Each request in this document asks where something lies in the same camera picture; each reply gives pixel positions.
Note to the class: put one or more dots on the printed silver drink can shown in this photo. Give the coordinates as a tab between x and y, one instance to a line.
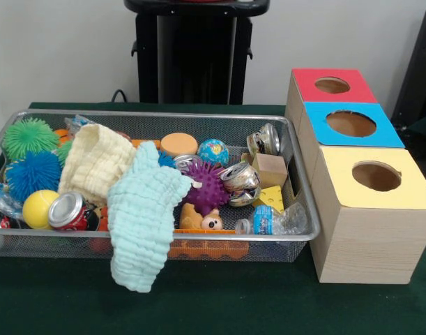
242	181

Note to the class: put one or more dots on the orange plush toy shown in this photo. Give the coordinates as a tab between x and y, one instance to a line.
202	220

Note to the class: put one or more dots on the crushed bottle with blue label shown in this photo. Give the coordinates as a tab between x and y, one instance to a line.
265	220

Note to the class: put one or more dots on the mint green waffle cloth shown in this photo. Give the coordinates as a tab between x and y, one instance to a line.
139	216

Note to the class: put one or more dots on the blue spiky rubber ball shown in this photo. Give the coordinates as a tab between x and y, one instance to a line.
33	174

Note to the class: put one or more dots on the wooden box with three holes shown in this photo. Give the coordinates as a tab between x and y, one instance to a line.
366	244

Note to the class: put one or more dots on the purple spiky monster toy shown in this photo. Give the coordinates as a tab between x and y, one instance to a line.
207	186

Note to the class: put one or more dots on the cream waffle cloth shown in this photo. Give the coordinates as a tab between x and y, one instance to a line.
94	160

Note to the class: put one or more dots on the dark green tablecloth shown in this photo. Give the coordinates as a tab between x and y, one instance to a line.
233	307

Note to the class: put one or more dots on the crushed red soda can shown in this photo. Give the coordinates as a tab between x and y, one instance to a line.
64	209

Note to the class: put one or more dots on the yellow tennis ball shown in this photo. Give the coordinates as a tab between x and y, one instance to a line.
38	209

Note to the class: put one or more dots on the green spiky rubber ball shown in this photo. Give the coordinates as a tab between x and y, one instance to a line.
29	136

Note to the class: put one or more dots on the black stand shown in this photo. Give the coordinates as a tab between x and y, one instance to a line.
422	70

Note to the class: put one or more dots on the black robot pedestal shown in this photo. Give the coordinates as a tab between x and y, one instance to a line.
191	52

